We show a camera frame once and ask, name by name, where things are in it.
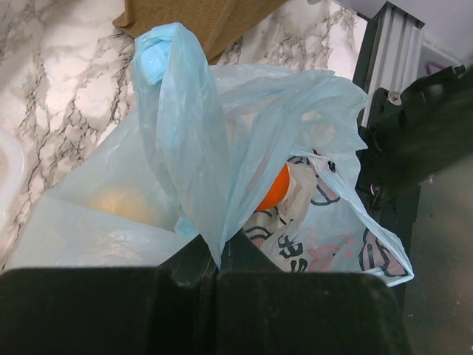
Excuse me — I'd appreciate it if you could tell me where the orange toy fruit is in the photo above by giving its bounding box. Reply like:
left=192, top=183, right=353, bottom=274
left=86, top=186, right=161, bottom=226

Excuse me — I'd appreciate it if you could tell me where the brown burlap tote bag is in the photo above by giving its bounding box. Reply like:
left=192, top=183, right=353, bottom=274
left=112, top=0, right=286, bottom=64

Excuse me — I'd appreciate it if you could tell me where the orange toy carrot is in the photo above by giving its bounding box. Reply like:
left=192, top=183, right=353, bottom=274
left=256, top=163, right=290, bottom=212

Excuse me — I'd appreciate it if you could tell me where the white plastic tray basket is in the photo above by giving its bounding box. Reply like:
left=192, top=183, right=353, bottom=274
left=1, top=129, right=27, bottom=231

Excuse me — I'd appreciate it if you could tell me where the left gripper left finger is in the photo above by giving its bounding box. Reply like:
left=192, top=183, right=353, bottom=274
left=1, top=237, right=217, bottom=354

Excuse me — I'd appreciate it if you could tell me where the light blue plastic bag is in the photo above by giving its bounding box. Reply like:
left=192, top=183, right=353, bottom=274
left=6, top=23, right=397, bottom=275

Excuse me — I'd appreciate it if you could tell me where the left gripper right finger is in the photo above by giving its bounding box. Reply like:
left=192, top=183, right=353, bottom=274
left=214, top=230, right=412, bottom=354

